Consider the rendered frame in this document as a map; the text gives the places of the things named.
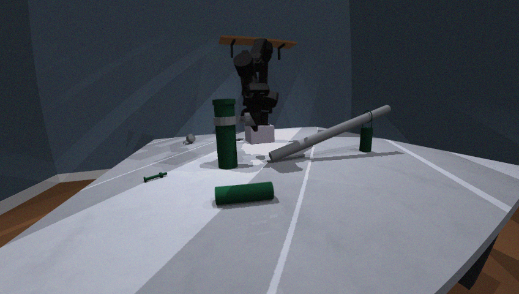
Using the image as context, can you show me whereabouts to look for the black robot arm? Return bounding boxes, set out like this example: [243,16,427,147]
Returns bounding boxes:
[233,38,278,126]

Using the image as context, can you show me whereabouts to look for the dark green cylinder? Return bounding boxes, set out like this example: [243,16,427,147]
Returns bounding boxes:
[214,181,274,205]
[212,99,237,170]

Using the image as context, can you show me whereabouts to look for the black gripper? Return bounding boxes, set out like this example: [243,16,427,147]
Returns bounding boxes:
[241,81,270,132]

